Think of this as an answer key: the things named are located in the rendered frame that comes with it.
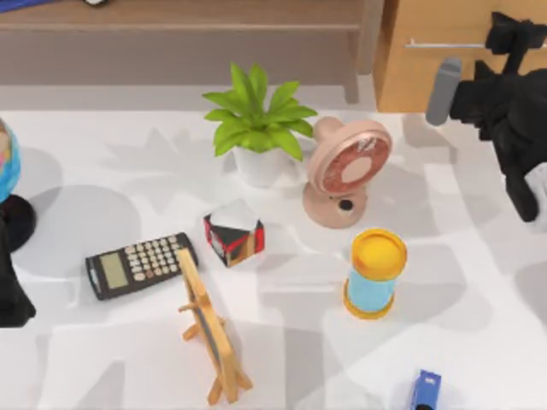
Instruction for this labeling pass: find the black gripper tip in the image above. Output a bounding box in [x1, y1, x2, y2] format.
[0, 215, 38, 330]

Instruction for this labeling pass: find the black and red note cube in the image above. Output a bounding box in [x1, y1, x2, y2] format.
[203, 198, 266, 269]

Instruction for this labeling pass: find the blue globe on black stand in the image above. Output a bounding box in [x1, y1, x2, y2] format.
[0, 118, 36, 254]

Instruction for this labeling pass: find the blue box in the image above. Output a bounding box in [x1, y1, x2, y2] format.
[403, 368, 443, 410]

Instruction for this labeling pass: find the wooden open shelf unit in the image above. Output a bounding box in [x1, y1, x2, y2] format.
[0, 0, 385, 103]

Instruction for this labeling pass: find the wooden cupboard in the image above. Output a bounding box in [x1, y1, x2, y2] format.
[375, 0, 547, 114]

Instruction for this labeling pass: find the green plant in white pot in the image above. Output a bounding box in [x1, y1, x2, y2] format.
[201, 61, 319, 189]

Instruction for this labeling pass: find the yellow and blue hourglass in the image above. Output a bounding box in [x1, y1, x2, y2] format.
[342, 227, 409, 320]

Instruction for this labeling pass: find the wooden framed blackboard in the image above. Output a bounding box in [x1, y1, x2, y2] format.
[175, 248, 254, 407]

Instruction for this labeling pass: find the long metal handle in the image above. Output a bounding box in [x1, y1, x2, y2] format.
[403, 38, 488, 50]

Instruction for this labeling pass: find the blue object on shelf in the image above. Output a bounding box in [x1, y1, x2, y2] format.
[0, 0, 59, 11]

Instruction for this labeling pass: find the black calculator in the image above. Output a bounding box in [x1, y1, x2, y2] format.
[84, 231, 200, 302]

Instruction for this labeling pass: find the pink desk fan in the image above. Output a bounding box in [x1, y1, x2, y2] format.
[301, 115, 393, 230]

